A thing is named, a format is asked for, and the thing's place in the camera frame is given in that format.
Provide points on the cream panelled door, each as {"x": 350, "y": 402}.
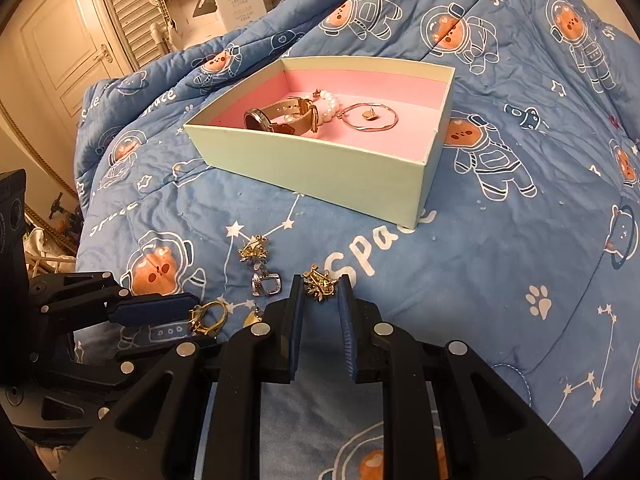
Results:
{"x": 61, "y": 48}

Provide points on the pale green pink-lined box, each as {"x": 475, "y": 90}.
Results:
{"x": 386, "y": 175}

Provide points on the gold starburst earring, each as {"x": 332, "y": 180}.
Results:
{"x": 255, "y": 250}
{"x": 319, "y": 285}

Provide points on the beige strap wristwatch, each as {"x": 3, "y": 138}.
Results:
{"x": 294, "y": 116}

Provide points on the white louvered closet door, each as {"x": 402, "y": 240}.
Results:
{"x": 132, "y": 21}

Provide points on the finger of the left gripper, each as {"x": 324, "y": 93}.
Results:
{"x": 152, "y": 309}

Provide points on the white baby chair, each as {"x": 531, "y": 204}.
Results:
{"x": 185, "y": 23}

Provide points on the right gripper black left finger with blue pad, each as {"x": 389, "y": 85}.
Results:
{"x": 195, "y": 411}

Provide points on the rose gold bangle with charm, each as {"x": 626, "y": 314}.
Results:
{"x": 369, "y": 117}

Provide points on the gold square charm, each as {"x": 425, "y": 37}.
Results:
{"x": 254, "y": 317}

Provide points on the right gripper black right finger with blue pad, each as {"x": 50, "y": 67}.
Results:
{"x": 446, "y": 412}

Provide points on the blue astronaut print quilt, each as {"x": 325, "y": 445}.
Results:
{"x": 527, "y": 247}

